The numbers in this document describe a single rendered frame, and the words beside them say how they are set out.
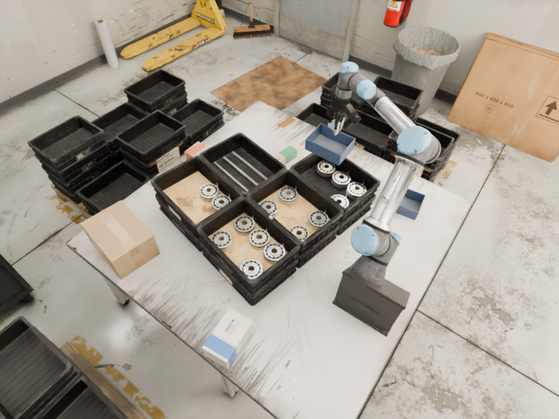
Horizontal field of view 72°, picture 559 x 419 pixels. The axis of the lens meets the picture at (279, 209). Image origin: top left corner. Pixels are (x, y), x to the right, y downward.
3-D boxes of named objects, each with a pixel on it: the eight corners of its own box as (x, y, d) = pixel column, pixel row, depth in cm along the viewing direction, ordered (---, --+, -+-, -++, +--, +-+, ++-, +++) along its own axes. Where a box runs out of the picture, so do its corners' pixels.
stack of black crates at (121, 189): (131, 181, 301) (122, 160, 283) (157, 199, 290) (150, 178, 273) (86, 213, 280) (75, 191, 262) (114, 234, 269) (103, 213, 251)
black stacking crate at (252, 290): (299, 259, 183) (301, 246, 175) (252, 298, 170) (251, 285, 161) (245, 211, 201) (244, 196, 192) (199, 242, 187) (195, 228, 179)
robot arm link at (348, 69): (350, 70, 167) (338, 61, 171) (344, 93, 174) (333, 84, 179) (363, 67, 170) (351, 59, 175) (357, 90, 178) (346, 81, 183)
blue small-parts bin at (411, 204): (380, 206, 221) (383, 199, 215) (388, 189, 229) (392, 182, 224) (414, 220, 215) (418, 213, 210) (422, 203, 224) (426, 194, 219)
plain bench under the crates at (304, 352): (432, 264, 280) (472, 201, 226) (312, 480, 195) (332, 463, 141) (259, 168, 336) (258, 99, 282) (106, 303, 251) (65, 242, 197)
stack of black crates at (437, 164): (433, 181, 314) (455, 138, 279) (419, 203, 298) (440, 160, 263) (389, 160, 328) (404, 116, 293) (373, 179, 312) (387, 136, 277)
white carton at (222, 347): (228, 369, 161) (226, 362, 154) (204, 355, 164) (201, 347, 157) (252, 329, 172) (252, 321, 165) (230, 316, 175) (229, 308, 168)
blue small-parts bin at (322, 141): (353, 149, 196) (355, 138, 190) (338, 165, 188) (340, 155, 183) (319, 133, 203) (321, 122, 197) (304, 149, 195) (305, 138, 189)
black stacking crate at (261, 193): (340, 226, 197) (344, 212, 188) (299, 258, 183) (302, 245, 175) (287, 183, 215) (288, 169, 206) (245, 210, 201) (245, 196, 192)
